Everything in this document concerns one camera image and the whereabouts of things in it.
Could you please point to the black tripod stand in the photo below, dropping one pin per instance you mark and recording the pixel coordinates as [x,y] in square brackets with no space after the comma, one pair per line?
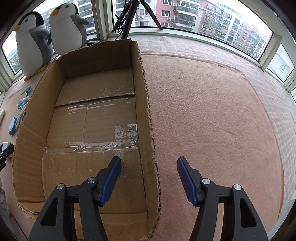
[124,21]

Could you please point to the left penguin plush toy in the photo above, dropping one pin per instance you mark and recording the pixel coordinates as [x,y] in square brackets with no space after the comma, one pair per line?
[33,46]

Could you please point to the clear blue eye-drop bottle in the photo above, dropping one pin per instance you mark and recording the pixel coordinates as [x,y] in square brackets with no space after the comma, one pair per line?
[23,102]

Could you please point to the round blue case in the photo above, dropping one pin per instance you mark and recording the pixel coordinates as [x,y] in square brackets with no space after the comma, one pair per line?
[12,126]

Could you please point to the white tube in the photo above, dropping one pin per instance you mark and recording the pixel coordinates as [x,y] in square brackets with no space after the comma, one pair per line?
[2,113]

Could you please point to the brown cardboard box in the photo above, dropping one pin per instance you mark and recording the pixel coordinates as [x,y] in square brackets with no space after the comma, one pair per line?
[88,106]

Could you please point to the right penguin plush toy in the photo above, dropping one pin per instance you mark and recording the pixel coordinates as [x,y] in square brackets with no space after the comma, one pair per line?
[68,32]

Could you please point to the teal plastic clip tool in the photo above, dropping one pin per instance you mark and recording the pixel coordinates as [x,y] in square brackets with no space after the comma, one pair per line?
[27,91]

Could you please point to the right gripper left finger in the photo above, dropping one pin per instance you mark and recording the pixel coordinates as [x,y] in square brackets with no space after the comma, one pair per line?
[56,220]

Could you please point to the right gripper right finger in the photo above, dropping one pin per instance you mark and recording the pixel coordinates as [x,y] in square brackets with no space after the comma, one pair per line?
[240,219]

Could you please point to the penguin plush toy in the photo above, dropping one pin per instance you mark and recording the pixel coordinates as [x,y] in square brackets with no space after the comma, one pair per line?
[33,46]
[68,32]

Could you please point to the checkered pink cloth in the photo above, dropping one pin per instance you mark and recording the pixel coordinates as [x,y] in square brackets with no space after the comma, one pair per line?
[277,101]

